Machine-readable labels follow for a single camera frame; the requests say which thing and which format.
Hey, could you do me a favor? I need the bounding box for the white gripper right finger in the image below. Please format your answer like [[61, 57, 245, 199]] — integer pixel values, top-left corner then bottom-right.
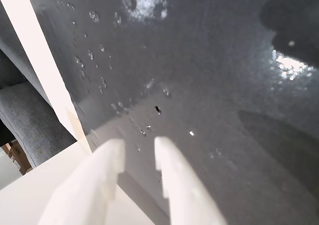
[[154, 136, 228, 225]]

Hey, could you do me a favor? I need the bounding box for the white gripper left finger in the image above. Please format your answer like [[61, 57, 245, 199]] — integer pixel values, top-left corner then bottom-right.
[[37, 138, 126, 225]]

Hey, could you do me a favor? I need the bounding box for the brown cardboard box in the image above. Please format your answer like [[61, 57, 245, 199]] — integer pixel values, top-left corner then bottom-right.
[[6, 140, 33, 176]]

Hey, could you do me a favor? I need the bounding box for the grey fabric sofa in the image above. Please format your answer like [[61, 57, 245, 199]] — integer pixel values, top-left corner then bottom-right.
[[0, 0, 78, 168]]

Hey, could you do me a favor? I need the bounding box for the glossy black table mat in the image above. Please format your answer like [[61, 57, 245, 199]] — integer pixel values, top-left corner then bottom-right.
[[24, 0, 319, 225]]

